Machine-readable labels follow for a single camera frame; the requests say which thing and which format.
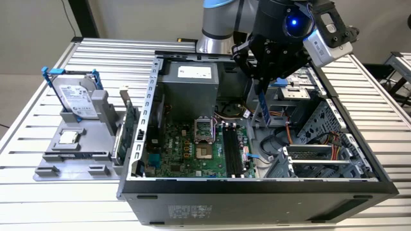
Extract red yellow wire bundle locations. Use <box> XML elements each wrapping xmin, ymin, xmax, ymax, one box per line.
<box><xmin>326</xmin><ymin>131</ymin><xmax>342</xmax><ymax>161</ymax></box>

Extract perforated metal cage wall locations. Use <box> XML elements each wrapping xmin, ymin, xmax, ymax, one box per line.
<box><xmin>296</xmin><ymin>99</ymin><xmax>350</xmax><ymax>145</ymax></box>

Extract RAM stick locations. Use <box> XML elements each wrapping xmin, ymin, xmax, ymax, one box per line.
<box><xmin>256</xmin><ymin>90</ymin><xmax>271</xmax><ymax>128</ymax></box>
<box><xmin>44</xmin><ymin>152</ymin><xmax>107</xmax><ymax>159</ymax></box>

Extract CPU socket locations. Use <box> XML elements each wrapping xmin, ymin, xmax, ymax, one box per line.
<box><xmin>195</xmin><ymin>142</ymin><xmax>215</xmax><ymax>161</ymax></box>

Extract grey metal drive cage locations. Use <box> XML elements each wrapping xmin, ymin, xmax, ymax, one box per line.
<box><xmin>247</xmin><ymin>64</ymin><xmax>326</xmax><ymax>127</ymax></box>

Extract grey metal disk bay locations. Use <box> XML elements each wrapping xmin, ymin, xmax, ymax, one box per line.
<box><xmin>266</xmin><ymin>143</ymin><xmax>375</xmax><ymax>180</ymax></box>

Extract neighbour metal slat table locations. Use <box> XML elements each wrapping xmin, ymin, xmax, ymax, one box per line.
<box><xmin>381</xmin><ymin>51</ymin><xmax>411</xmax><ymax>106</ymax></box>

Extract small round internal speaker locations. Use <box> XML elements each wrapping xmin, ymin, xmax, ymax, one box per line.
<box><xmin>222</xmin><ymin>102</ymin><xmax>247</xmax><ymax>117</ymax></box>

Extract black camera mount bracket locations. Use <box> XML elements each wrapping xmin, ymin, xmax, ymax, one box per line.
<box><xmin>313</xmin><ymin>0</ymin><xmax>361</xmax><ymax>46</ymax></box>

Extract grey power supply unit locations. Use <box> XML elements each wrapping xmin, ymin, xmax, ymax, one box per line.
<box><xmin>156</xmin><ymin>61</ymin><xmax>220</xmax><ymax>122</ymax></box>

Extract orange data wire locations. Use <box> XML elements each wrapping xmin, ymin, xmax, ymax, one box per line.
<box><xmin>284</xmin><ymin>121</ymin><xmax>294</xmax><ymax>146</ymax></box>

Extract black upright post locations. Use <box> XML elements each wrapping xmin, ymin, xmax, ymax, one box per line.
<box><xmin>67</xmin><ymin>0</ymin><xmax>100</xmax><ymax>39</ymax></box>

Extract mixed wire bundle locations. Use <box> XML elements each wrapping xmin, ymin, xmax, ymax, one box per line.
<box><xmin>214</xmin><ymin>101</ymin><xmax>256</xmax><ymax>121</ymax></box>

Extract green motherboard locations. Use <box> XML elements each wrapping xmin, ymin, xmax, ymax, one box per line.
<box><xmin>143</xmin><ymin>121</ymin><xmax>258</xmax><ymax>179</ymax></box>

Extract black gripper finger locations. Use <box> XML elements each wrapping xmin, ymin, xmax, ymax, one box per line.
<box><xmin>231</xmin><ymin>40</ymin><xmax>263</xmax><ymax>96</ymax></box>
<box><xmin>260</xmin><ymin>51</ymin><xmax>313</xmax><ymax>95</ymax></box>

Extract silver CPU chip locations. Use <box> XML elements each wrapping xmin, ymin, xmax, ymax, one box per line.
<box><xmin>59</xmin><ymin>132</ymin><xmax>80</xmax><ymax>146</ymax></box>

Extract hard disk in blue carrier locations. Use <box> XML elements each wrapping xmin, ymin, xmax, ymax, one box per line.
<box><xmin>42</xmin><ymin>68</ymin><xmax>103</xmax><ymax>123</ymax></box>

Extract black PC case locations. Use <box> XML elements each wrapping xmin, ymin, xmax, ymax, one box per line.
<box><xmin>116</xmin><ymin>50</ymin><xmax>399</xmax><ymax>226</ymax></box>

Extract grey plastic parts rack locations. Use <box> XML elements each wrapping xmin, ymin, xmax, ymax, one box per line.
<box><xmin>32</xmin><ymin>90</ymin><xmax>142</xmax><ymax>185</ymax></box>

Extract black looped cable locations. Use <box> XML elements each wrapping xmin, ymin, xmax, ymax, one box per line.
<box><xmin>259</xmin><ymin>133</ymin><xmax>287</xmax><ymax>160</ymax></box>

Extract metal socket cover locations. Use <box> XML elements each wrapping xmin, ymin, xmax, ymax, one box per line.
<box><xmin>194</xmin><ymin>116</ymin><xmax>215</xmax><ymax>143</ymax></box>

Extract silver metal drive plate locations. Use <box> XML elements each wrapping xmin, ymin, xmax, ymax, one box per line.
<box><xmin>278</xmin><ymin>87</ymin><xmax>311</xmax><ymax>101</ymax></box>

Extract green graphics card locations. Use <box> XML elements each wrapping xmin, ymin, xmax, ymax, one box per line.
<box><xmin>111</xmin><ymin>86</ymin><xmax>139</xmax><ymax>169</ymax></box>

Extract black RAM slot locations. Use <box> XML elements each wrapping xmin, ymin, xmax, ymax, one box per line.
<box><xmin>230</xmin><ymin>124</ymin><xmax>240</xmax><ymax>178</ymax></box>
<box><xmin>227</xmin><ymin>124</ymin><xmax>238</xmax><ymax>178</ymax></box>
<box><xmin>223</xmin><ymin>124</ymin><xmax>234</xmax><ymax>178</ymax></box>

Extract teal expansion slot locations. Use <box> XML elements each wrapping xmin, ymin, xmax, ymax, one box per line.
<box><xmin>147</xmin><ymin>154</ymin><xmax>162</xmax><ymax>168</ymax></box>

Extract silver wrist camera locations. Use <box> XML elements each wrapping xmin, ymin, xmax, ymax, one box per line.
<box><xmin>302</xmin><ymin>28</ymin><xmax>354</xmax><ymax>68</ymax></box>

